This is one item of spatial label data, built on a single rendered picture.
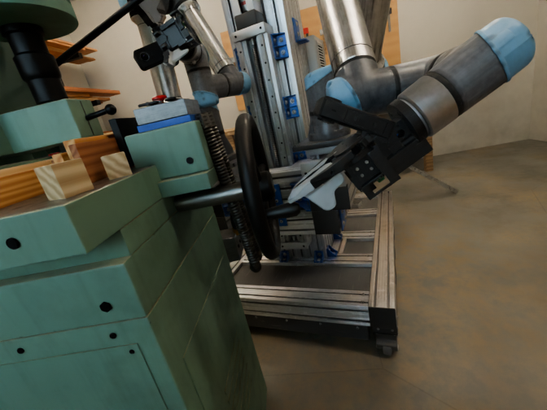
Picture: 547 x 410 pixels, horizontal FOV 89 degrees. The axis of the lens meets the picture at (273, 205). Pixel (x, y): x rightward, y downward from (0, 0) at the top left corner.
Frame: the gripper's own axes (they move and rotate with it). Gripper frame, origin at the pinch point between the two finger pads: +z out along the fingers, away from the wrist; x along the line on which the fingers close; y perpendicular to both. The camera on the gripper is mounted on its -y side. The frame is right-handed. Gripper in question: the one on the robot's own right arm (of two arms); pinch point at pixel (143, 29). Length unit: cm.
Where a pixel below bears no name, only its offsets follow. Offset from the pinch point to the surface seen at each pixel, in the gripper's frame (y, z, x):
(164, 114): -0.8, 14.7, 18.7
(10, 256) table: -17, 39, 28
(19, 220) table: -12.5, 38.8, 24.9
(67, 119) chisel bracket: -16.0, 15.6, 11.5
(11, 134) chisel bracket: -26.9, 15.6, 8.7
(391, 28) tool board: 170, -295, 5
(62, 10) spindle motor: -6.8, 13.3, -3.1
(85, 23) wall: -145, -327, -181
